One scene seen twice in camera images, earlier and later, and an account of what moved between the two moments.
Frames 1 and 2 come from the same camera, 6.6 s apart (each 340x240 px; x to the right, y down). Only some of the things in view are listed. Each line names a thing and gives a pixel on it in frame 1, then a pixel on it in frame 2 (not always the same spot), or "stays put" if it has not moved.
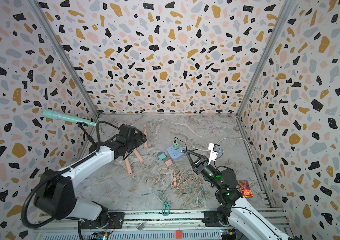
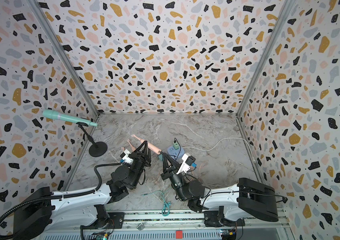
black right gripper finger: (192, 162) → (166, 167)
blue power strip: (175, 154) stays put
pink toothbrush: (145, 143) → (150, 146)
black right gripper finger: (205, 160) → (174, 165)
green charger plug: (175, 145) stays put
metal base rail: (149, 225) stays put
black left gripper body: (138, 141) → (138, 167)
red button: (179, 234) stays put
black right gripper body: (207, 170) → (178, 178)
